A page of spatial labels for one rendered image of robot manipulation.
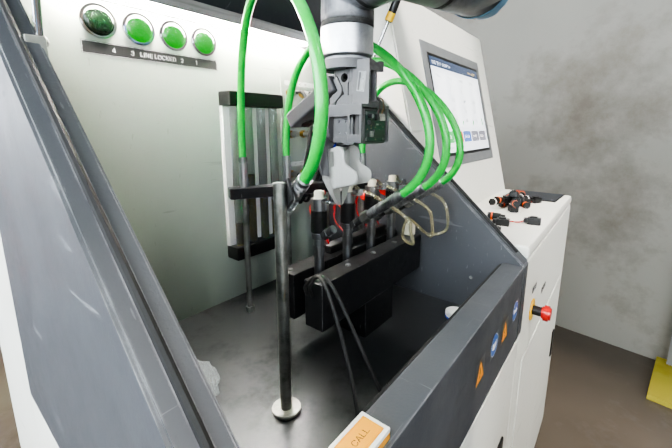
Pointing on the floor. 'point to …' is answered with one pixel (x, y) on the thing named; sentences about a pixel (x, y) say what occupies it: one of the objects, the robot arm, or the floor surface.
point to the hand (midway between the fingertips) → (335, 196)
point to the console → (424, 22)
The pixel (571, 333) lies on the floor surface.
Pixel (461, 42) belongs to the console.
